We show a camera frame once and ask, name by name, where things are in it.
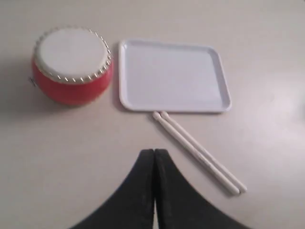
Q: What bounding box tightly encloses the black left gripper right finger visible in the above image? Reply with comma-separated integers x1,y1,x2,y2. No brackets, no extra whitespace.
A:
154,149,241,229

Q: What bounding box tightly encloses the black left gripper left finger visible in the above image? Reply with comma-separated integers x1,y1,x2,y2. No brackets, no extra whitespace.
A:
73,149,154,229

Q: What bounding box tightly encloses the white drumstick one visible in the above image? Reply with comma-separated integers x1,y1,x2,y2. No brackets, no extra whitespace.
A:
152,112,240,196
158,111,247,194

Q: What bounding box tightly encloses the red small drum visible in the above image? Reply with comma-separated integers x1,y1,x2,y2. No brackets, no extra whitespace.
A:
31,26,114,106

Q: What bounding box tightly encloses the white rectangular plastic tray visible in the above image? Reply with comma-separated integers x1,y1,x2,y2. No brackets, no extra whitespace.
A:
118,40,232,113

